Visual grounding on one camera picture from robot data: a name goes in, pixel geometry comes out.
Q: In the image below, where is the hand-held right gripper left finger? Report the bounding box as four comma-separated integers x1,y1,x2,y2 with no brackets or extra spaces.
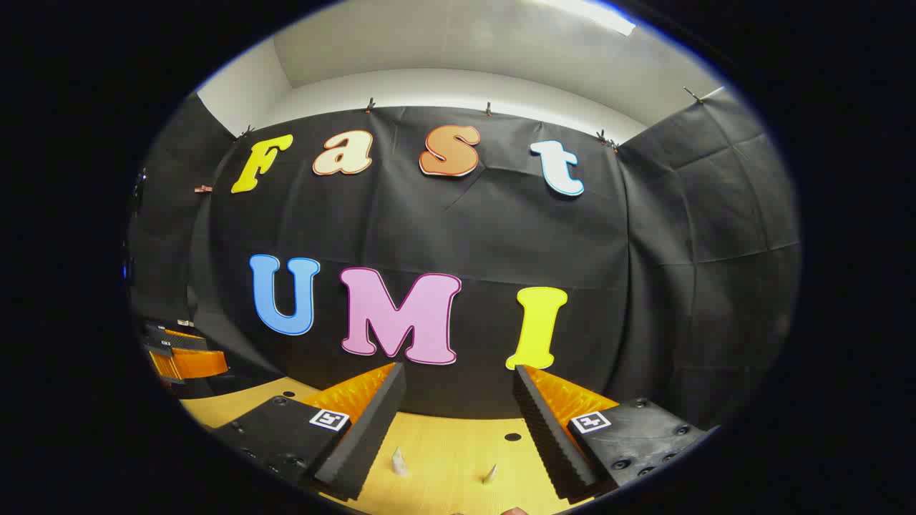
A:
210,361,407,503

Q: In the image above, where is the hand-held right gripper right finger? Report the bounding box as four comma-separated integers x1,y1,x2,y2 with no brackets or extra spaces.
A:
512,363,721,502

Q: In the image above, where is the black backdrop cloth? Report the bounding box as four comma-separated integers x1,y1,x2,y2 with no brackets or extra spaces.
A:
127,89,801,430

